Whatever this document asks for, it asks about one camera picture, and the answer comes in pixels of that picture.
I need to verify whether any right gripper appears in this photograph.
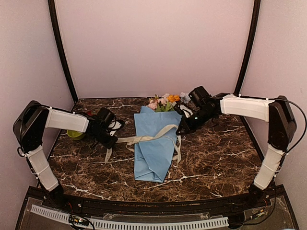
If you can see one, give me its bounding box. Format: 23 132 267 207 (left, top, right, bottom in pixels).
177 107 216 135

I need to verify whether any beige ribbon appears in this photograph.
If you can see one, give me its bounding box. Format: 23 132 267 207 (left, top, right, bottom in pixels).
116 124 182 163

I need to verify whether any light blue fake flower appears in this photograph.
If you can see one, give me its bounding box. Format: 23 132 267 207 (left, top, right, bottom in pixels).
179 92 191 104

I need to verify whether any orange fake flower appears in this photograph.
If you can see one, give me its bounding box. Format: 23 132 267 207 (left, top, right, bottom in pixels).
166 94 180 111

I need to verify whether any pink fake flower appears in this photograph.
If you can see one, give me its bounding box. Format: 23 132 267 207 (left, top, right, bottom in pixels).
147 94 168 111

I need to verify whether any blue wrapping paper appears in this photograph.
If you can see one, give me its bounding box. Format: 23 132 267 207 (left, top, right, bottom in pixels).
134 106 181 183

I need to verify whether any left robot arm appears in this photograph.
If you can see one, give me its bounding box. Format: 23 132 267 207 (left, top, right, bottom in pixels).
12 100 125 209

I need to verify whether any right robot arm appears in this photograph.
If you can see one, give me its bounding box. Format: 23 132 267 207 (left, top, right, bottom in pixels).
175 86 297 208

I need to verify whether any green bowl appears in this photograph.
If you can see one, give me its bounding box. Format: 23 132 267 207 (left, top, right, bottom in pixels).
67 130 85 140

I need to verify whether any red decorated plate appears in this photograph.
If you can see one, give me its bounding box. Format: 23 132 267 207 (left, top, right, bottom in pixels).
86 111 94 116

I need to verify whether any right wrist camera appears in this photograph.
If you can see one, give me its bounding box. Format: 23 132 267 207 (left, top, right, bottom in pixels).
174 103 195 119

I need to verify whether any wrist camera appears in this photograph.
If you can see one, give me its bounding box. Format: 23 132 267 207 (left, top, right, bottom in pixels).
174 103 195 119
110 120 125 131

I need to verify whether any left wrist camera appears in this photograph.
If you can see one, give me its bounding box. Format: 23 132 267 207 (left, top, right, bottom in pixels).
110 120 125 131

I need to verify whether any black front rail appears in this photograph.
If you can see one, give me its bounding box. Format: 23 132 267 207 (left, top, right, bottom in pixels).
26 186 288 219

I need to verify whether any white cable duct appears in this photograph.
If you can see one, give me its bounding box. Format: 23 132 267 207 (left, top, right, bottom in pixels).
30 205 229 230

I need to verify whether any right black frame post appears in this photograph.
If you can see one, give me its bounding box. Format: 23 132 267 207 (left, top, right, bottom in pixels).
234 0 261 96

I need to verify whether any black frame post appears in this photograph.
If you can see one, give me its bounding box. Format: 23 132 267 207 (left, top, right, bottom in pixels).
47 0 79 103
234 0 261 96

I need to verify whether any left black frame post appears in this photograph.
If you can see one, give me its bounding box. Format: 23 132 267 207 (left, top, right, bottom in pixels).
47 0 79 103

